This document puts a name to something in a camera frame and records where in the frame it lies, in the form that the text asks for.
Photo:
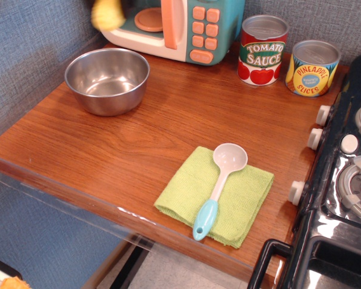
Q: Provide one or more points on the white stove knob middle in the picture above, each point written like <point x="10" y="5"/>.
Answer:
<point x="314" y="138"/>

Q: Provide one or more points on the green folded towel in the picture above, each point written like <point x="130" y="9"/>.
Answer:
<point x="187" y="198"/>

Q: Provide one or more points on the white stove knob upper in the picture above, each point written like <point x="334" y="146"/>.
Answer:
<point x="322" y="115"/>

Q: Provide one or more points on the white stove knob lower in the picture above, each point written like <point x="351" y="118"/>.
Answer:
<point x="296" y="191"/>

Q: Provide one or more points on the white spoon teal handle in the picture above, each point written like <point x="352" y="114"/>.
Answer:
<point x="229" y="158"/>

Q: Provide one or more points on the tomato sauce can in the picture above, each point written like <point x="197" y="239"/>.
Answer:
<point x="263" y="41"/>

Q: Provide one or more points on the white stove knob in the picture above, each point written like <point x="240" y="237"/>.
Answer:
<point x="314" y="138"/>
<point x="322" y="115"/>
<point x="296" y="191"/>

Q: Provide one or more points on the stainless steel bowl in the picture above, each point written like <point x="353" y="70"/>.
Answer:
<point x="109" y="81"/>

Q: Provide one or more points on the black toy stove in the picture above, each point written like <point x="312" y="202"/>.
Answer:
<point x="326" y="248"/>

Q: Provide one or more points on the pineapple slices can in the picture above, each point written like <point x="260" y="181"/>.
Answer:
<point x="312" y="67"/>

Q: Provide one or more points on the teal toy microwave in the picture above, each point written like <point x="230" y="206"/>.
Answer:
<point x="199" y="32"/>

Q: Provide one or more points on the orange microwave plate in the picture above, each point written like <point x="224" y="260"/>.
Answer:
<point x="149" y="20"/>

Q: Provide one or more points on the white round stove button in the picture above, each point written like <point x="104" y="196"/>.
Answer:
<point x="349" y="144"/>

